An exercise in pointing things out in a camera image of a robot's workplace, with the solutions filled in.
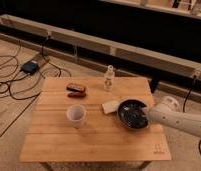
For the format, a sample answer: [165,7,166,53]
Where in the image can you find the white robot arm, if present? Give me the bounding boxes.
[144,96,201,138]

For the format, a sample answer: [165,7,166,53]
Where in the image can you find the wooden table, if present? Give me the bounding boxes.
[20,77,171,162]

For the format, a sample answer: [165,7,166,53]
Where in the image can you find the black floor cable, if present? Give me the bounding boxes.
[0,39,72,144]

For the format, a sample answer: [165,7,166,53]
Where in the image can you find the translucent plastic cup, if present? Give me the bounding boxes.
[66,104,86,128]

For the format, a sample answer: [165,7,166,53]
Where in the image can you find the red and black stapler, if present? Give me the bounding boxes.
[66,83,86,97]

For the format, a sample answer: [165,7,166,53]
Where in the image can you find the small clear plastic bottle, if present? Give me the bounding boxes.
[104,65,115,91]

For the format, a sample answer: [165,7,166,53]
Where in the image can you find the white sponge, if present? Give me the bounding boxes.
[102,101,119,114]

